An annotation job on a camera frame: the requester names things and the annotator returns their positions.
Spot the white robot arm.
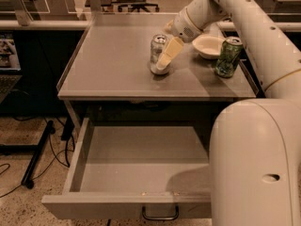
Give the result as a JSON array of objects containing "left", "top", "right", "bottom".
[{"left": 171, "top": 0, "right": 301, "bottom": 226}]

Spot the green soda can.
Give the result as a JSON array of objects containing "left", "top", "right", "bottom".
[{"left": 214, "top": 36, "right": 243, "bottom": 78}]

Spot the grey open top drawer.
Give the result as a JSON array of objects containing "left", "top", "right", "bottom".
[{"left": 42, "top": 119, "right": 212, "bottom": 219}]

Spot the laptop keyboard at left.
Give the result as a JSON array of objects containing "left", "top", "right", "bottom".
[{"left": 0, "top": 74, "right": 22, "bottom": 104}]

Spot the white rail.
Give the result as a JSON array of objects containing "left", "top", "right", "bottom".
[
  {"left": 0, "top": 21, "right": 90, "bottom": 30},
  {"left": 217, "top": 22, "right": 301, "bottom": 33}
]

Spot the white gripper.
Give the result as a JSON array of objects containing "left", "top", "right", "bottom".
[{"left": 156, "top": 8, "right": 201, "bottom": 71}]

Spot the black drawer handle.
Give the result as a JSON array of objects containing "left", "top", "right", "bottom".
[{"left": 141, "top": 206, "right": 180, "bottom": 221}]

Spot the black floor stand leg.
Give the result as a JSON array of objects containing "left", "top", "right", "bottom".
[{"left": 0, "top": 121, "right": 55, "bottom": 189}]

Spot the white rail right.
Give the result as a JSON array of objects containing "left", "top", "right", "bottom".
[{"left": 217, "top": 22, "right": 301, "bottom": 33}]

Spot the white bowl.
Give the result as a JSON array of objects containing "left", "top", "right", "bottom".
[{"left": 192, "top": 34, "right": 225, "bottom": 59}]

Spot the grey cabinet counter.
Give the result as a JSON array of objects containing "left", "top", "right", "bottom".
[{"left": 56, "top": 12, "right": 260, "bottom": 134}]

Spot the black floor cable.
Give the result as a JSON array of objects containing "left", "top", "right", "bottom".
[{"left": 0, "top": 116, "right": 76, "bottom": 200}]

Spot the white rail left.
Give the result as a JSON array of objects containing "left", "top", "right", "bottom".
[{"left": 0, "top": 21, "right": 90, "bottom": 30}]

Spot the white 7up soda can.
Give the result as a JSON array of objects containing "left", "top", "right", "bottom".
[{"left": 150, "top": 34, "right": 169, "bottom": 75}]

